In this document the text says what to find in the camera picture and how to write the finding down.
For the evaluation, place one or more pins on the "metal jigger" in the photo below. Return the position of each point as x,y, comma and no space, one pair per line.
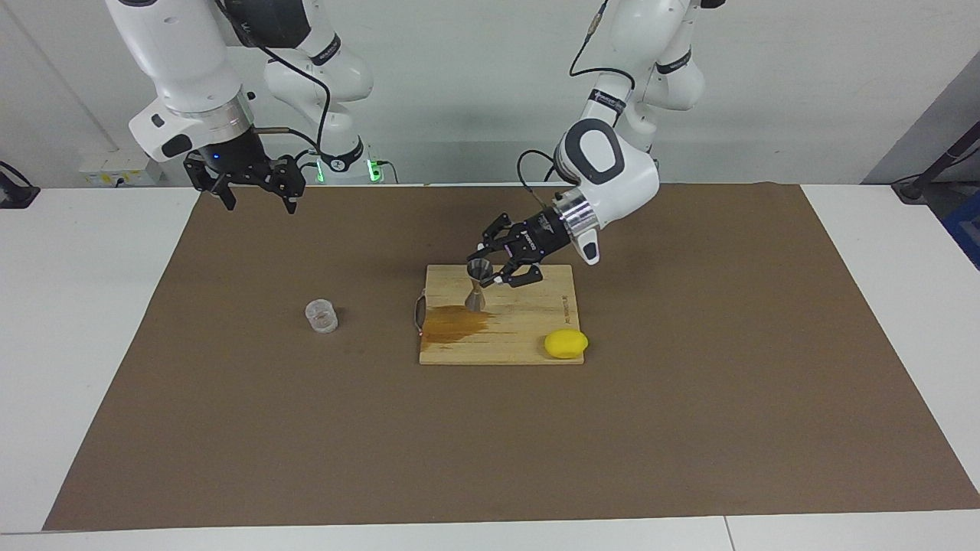
476,298

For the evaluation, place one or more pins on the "yellow lemon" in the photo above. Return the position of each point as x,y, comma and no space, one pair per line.
566,344

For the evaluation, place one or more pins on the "small clear glass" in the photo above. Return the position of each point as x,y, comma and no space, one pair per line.
321,317

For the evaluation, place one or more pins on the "blue box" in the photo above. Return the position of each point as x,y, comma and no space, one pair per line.
966,229

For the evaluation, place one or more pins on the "white socket box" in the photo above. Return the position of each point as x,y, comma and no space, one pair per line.
119,170

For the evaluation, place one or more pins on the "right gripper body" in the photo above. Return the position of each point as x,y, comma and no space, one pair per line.
233,157

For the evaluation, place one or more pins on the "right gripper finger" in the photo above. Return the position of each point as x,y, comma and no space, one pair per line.
291,177
203,174

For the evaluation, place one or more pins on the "wooden cutting board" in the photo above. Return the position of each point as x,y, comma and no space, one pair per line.
521,321

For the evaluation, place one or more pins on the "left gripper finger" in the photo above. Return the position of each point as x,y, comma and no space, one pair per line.
521,274
496,239

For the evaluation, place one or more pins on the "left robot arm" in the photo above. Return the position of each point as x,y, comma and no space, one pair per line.
624,172

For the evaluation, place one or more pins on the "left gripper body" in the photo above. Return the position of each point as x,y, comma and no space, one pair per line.
540,233

